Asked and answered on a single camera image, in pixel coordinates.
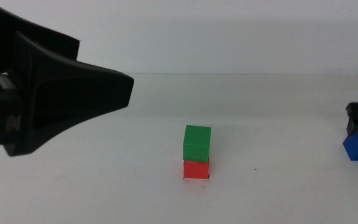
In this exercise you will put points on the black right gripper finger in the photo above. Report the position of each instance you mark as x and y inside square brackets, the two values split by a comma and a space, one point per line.
[355, 123]

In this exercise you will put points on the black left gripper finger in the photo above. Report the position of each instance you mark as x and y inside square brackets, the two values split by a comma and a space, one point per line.
[26, 34]
[73, 93]

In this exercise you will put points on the green cube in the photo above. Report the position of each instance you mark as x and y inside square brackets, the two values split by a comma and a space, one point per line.
[197, 143]

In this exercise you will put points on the red cube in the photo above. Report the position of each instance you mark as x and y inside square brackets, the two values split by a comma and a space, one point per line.
[196, 170]

